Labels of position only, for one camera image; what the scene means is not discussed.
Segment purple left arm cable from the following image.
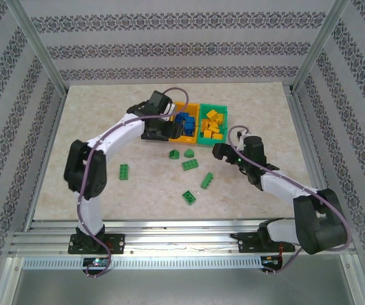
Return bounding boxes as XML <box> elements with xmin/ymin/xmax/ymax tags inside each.
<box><xmin>76</xmin><ymin>87</ymin><xmax>189</xmax><ymax>280</ymax></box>

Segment aluminium right corner post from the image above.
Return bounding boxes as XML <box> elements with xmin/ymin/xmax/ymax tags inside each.
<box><xmin>289</xmin><ymin>0</ymin><xmax>352</xmax><ymax>93</ymax></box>

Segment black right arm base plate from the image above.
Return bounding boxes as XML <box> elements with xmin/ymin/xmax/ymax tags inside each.
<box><xmin>230</xmin><ymin>232</ymin><xmax>293</xmax><ymax>254</ymax></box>

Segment green square lego brick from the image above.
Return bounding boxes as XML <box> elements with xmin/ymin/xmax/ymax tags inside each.
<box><xmin>181</xmin><ymin>190</ymin><xmax>198</xmax><ymax>206</ymax></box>

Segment aluminium front frame rails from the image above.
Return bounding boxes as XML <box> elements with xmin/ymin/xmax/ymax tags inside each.
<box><xmin>9</xmin><ymin>218</ymin><xmax>358</xmax><ymax>257</ymax></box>

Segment slotted grey cable duct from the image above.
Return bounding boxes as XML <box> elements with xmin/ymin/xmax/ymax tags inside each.
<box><xmin>22</xmin><ymin>256</ymin><xmax>263</xmax><ymax>269</ymax></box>

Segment green narrow long lego brick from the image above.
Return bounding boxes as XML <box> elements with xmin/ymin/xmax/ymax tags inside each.
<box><xmin>200</xmin><ymin>172</ymin><xmax>215</xmax><ymax>190</ymax></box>

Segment green six-stud lego brick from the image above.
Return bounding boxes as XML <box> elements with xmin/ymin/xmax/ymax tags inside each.
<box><xmin>181</xmin><ymin>159</ymin><xmax>200</xmax><ymax>172</ymax></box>

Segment orange plastic bin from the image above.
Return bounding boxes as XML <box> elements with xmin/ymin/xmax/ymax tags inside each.
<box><xmin>169</xmin><ymin>101</ymin><xmax>202</xmax><ymax>146</ymax></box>

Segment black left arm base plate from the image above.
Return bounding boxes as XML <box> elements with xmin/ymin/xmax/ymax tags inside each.
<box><xmin>67</xmin><ymin>233</ymin><xmax>126</xmax><ymax>255</ymax></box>

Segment green plastic bin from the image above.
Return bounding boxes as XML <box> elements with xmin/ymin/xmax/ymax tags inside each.
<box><xmin>196</xmin><ymin>103</ymin><xmax>229</xmax><ymax>148</ymax></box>

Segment aluminium left side rail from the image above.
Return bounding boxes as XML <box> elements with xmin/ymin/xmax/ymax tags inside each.
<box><xmin>23</xmin><ymin>91</ymin><xmax>67</xmax><ymax>229</ymax></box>

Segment aluminium right side rail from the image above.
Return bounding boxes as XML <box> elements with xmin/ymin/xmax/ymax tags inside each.
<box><xmin>284</xmin><ymin>85</ymin><xmax>341</xmax><ymax>223</ymax></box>

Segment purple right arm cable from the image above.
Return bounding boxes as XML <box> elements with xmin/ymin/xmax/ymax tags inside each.
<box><xmin>228</xmin><ymin>125</ymin><xmax>352</xmax><ymax>276</ymax></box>

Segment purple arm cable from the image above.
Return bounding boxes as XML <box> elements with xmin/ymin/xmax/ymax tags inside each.
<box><xmin>76</xmin><ymin>87</ymin><xmax>189</xmax><ymax>280</ymax></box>
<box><xmin>228</xmin><ymin>125</ymin><xmax>352</xmax><ymax>276</ymax></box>

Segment aluminium rail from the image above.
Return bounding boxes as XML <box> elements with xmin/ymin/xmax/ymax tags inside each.
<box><xmin>23</xmin><ymin>91</ymin><xmax>67</xmax><ymax>229</ymax></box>
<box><xmin>284</xmin><ymin>85</ymin><xmax>341</xmax><ymax>223</ymax></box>

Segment left circuit board green light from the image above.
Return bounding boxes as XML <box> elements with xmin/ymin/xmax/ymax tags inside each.
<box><xmin>83</xmin><ymin>257</ymin><xmax>110</xmax><ymax>267</ymax></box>

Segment aluminium left corner post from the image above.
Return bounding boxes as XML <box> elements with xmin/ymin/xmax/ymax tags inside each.
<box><xmin>6</xmin><ymin>0</ymin><xmax>69</xmax><ymax>95</ymax></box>

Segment aluminium corner post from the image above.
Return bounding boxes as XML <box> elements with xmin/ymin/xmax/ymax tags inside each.
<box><xmin>6</xmin><ymin>0</ymin><xmax>69</xmax><ymax>95</ymax></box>
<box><xmin>289</xmin><ymin>0</ymin><xmax>352</xmax><ymax>93</ymax></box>

